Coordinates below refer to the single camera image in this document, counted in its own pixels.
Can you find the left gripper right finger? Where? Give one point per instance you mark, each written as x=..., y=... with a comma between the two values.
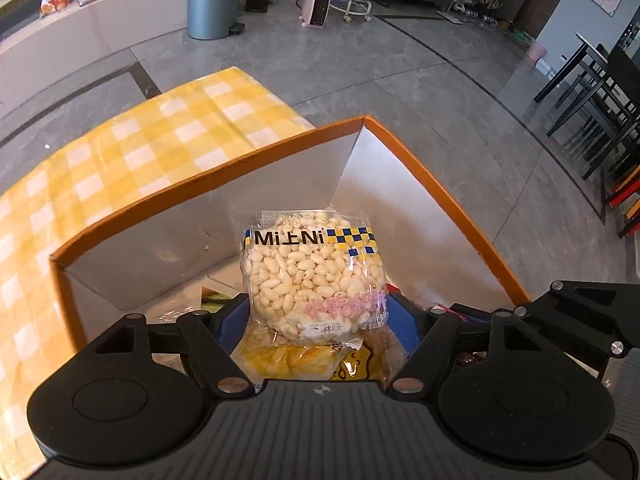
x=497, y=388

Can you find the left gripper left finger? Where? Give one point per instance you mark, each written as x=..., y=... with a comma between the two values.
x=140, y=390

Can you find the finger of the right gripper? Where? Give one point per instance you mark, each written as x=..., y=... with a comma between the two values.
x=575, y=328

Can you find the green chips bag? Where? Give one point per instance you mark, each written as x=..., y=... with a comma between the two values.
x=265, y=355

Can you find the white puffed peanut bag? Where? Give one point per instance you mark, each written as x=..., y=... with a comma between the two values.
x=314, y=275

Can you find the orange cardboard box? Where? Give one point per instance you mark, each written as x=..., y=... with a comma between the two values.
x=431, y=248

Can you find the black dining chair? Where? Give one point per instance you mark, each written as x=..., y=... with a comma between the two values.
x=606, y=93

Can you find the dark dining table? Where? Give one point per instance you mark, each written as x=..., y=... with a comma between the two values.
x=570, y=70

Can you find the yellow checkered tablecloth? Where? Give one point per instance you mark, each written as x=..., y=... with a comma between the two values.
x=188, y=129

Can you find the white tv console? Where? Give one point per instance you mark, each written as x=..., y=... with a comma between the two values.
x=49, y=49

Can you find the white round stool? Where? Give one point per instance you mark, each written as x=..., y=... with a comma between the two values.
x=353, y=9

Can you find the pink space heater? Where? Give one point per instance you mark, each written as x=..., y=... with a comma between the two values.
x=314, y=13

